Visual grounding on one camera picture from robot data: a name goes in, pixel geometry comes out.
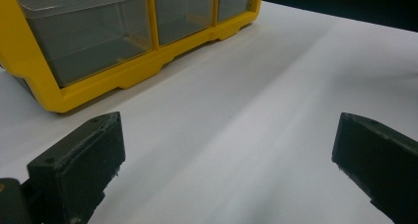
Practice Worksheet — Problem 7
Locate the clear plastic drawer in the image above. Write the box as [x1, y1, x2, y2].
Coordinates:
[14, 0, 154, 89]

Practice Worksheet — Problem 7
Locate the set of clear drawers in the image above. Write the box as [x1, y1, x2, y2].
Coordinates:
[55, 0, 252, 46]

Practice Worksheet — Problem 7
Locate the yellow black organizer cabinet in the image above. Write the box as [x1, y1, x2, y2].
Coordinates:
[0, 0, 263, 114]

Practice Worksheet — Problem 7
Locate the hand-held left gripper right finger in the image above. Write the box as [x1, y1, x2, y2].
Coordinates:
[331, 112, 418, 224]

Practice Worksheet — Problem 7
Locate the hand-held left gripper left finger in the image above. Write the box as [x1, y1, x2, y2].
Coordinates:
[21, 111, 127, 224]

